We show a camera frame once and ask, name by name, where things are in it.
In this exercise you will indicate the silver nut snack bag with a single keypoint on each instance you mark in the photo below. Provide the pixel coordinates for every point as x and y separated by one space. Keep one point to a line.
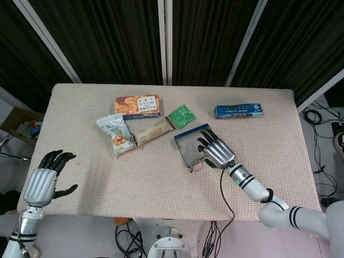
118 134

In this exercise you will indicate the round grey robot base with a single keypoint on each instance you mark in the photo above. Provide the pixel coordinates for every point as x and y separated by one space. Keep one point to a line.
169 243

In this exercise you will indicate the open cardboard box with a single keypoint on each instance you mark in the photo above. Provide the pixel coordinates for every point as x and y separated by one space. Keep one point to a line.
16 121

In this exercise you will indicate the dark blue long box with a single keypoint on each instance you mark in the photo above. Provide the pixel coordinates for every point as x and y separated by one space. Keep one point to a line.
188 143

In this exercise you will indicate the green sachet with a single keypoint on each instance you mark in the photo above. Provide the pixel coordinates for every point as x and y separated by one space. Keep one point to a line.
182 116

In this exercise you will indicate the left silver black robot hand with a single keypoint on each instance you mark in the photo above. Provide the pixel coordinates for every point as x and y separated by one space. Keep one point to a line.
40 185

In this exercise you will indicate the orange biscuit box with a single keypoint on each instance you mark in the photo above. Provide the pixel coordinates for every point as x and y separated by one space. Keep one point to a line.
126 106

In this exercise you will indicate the blue snack packet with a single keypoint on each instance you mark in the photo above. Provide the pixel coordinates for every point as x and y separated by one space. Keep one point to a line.
236 110

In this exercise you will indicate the white black shoe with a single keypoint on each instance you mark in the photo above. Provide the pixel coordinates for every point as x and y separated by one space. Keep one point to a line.
340 145

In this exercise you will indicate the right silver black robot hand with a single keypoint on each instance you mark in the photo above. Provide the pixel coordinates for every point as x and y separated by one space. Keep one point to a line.
219 151

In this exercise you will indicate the dark curtain panel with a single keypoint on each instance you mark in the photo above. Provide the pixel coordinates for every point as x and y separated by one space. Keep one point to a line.
301 40
107 40
16 59
207 40

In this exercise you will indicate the brown snack bar wrapper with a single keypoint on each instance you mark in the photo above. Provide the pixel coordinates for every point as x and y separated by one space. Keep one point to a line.
150 133

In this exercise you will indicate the thin-framed eyeglasses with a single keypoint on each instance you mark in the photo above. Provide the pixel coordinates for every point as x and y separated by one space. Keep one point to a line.
197 162

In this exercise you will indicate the white frame post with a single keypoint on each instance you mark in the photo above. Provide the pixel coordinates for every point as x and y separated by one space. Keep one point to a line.
48 40
162 40
169 40
322 90
246 40

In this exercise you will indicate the beige woven tablecloth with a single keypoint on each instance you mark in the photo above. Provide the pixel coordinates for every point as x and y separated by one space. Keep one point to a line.
150 185

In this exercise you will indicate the metal chair frame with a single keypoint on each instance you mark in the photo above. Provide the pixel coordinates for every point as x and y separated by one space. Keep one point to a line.
13 156

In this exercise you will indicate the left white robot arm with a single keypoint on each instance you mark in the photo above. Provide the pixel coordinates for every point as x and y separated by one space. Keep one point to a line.
27 225

